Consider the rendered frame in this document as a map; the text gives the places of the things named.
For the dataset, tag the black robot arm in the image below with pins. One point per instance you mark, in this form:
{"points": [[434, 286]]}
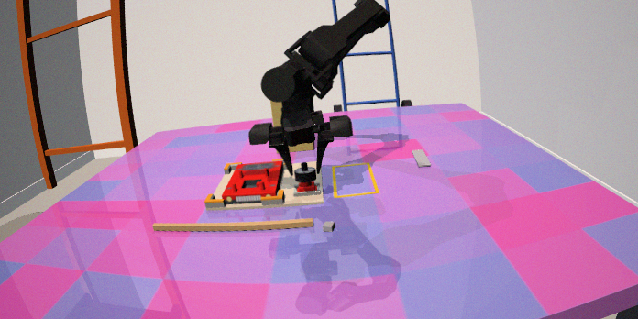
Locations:
{"points": [[320, 53]]}

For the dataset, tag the black tyre with grey wheel rim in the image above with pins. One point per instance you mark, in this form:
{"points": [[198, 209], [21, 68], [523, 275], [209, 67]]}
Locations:
{"points": [[305, 176]]}

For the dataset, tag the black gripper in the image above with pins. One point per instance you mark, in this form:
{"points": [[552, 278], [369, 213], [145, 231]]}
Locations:
{"points": [[338, 127]]}

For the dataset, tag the long tan flat bar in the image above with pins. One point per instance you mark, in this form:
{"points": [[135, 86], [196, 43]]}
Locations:
{"points": [[241, 226]]}

